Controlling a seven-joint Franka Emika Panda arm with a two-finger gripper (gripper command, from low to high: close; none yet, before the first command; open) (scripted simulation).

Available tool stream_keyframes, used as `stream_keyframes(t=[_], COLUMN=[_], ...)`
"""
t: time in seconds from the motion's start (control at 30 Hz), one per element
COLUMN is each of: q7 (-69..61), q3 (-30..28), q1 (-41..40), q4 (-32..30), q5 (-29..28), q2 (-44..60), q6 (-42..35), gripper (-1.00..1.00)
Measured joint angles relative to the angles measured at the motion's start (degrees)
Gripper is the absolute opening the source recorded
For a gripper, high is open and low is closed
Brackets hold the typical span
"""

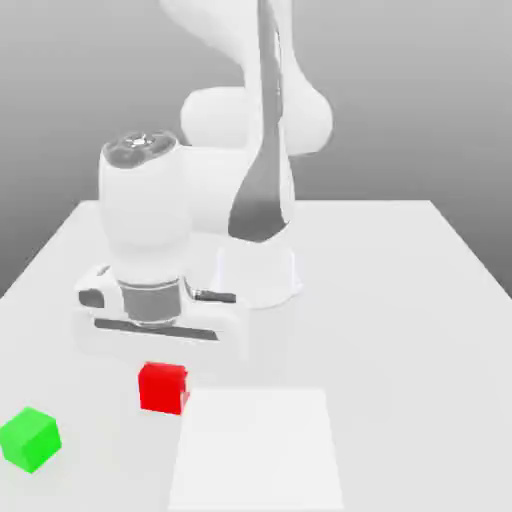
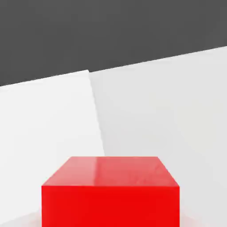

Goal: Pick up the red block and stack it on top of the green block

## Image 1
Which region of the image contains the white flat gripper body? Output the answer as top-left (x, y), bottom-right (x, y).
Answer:
top-left (71, 304), bottom-right (250, 362)

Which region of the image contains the small red cube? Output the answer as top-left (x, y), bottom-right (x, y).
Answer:
top-left (137, 361), bottom-right (191, 417)

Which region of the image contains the small green cube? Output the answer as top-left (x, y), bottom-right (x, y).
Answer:
top-left (0, 406), bottom-right (63, 475)

